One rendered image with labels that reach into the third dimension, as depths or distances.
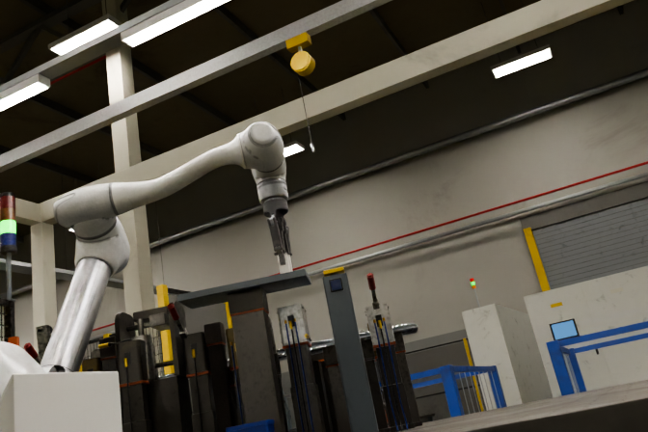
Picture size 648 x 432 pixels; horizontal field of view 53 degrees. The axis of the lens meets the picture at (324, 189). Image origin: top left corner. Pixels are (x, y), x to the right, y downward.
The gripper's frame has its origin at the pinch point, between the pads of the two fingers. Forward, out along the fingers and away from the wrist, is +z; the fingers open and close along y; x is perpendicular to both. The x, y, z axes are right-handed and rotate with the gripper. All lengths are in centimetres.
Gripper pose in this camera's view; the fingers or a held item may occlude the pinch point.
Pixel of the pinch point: (285, 266)
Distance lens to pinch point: 190.5
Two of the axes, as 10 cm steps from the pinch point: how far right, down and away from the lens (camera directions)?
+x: -9.5, 2.6, 1.9
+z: 1.8, 9.2, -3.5
